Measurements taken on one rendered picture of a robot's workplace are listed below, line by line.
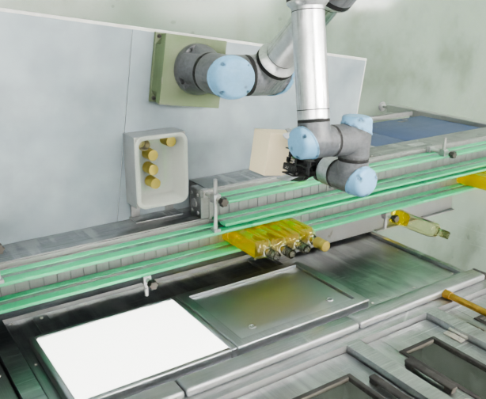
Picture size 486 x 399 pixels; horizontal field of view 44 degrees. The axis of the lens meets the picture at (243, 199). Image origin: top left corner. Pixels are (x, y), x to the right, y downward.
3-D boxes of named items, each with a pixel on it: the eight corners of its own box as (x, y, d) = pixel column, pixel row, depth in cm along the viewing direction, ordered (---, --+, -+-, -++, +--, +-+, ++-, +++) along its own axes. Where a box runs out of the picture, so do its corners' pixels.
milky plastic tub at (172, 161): (127, 203, 189) (138, 210, 182) (123, 132, 181) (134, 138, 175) (176, 193, 198) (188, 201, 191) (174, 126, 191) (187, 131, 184)
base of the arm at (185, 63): (180, 37, 176) (196, 39, 168) (223, 50, 184) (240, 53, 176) (168, 88, 178) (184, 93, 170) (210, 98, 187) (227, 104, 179)
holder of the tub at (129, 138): (127, 218, 191) (138, 226, 185) (123, 133, 182) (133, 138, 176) (175, 208, 200) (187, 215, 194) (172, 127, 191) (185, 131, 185)
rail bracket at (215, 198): (199, 225, 191) (221, 237, 181) (199, 174, 185) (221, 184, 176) (207, 223, 192) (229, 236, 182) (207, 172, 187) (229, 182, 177)
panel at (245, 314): (29, 347, 159) (74, 419, 132) (28, 337, 158) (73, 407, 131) (297, 267, 207) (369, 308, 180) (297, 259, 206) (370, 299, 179)
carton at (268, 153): (254, 128, 172) (270, 133, 166) (297, 130, 181) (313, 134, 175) (248, 169, 175) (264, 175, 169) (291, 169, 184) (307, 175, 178)
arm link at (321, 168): (350, 158, 155) (344, 189, 157) (337, 154, 158) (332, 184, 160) (328, 158, 150) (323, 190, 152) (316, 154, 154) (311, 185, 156)
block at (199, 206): (188, 213, 195) (199, 219, 190) (187, 185, 192) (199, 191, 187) (198, 211, 197) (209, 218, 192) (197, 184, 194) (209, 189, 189)
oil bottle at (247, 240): (222, 239, 198) (260, 262, 181) (221, 223, 196) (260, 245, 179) (236, 235, 201) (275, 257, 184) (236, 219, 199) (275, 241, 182)
